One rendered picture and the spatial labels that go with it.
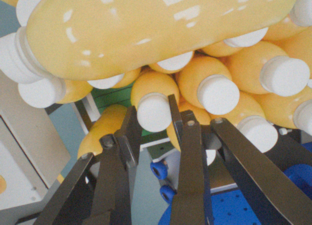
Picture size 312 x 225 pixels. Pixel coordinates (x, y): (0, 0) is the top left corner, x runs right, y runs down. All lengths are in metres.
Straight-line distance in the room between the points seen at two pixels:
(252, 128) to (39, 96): 0.23
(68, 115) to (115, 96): 1.16
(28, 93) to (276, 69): 0.25
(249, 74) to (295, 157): 1.54
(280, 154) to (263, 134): 1.44
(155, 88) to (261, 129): 0.13
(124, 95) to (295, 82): 0.30
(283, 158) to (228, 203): 1.33
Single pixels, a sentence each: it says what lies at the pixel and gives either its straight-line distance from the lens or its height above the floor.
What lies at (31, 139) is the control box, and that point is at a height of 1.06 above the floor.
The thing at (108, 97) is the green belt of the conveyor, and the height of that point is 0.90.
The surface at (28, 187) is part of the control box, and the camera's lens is 0.31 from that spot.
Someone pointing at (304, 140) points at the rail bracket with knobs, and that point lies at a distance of 0.42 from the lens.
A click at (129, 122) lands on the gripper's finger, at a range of 0.16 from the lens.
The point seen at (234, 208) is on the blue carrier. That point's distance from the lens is 0.41.
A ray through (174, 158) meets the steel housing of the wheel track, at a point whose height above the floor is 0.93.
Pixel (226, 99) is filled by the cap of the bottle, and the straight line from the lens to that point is 0.20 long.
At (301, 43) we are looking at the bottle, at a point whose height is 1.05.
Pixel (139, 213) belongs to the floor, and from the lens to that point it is 2.05.
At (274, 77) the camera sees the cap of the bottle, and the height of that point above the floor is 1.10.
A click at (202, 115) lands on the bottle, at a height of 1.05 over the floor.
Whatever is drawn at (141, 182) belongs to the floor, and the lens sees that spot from 1.76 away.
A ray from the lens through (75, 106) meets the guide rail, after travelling 0.35.
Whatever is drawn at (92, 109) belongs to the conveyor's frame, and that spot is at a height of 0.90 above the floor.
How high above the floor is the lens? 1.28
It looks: 69 degrees down
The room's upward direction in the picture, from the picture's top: 180 degrees clockwise
